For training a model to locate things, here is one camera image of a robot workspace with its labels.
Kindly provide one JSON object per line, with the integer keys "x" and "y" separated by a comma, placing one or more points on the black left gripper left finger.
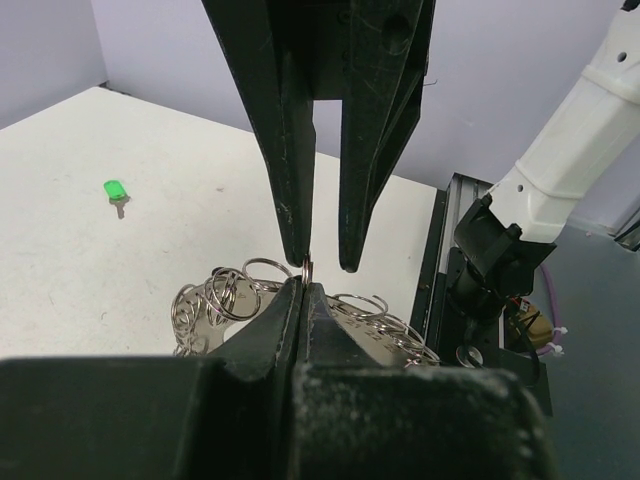
{"x": 245, "y": 418}

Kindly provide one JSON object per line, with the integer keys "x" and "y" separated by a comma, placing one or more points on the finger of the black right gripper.
{"x": 386, "y": 64}
{"x": 261, "y": 42}

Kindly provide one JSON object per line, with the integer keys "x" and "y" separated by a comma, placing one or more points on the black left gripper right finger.
{"x": 348, "y": 411}

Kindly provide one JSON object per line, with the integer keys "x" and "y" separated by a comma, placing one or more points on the metal disc with key rings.
{"x": 205, "y": 315}

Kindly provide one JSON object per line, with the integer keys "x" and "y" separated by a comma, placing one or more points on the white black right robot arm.
{"x": 589, "y": 130}

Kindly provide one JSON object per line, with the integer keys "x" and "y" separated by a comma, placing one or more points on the key with green cap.
{"x": 117, "y": 196}

